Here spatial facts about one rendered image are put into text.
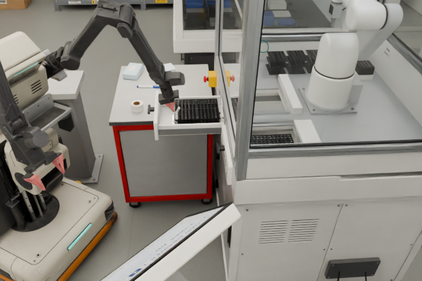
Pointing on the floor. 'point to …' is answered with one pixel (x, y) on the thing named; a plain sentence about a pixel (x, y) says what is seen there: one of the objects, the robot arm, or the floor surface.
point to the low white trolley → (137, 170)
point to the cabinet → (319, 237)
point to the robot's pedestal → (86, 156)
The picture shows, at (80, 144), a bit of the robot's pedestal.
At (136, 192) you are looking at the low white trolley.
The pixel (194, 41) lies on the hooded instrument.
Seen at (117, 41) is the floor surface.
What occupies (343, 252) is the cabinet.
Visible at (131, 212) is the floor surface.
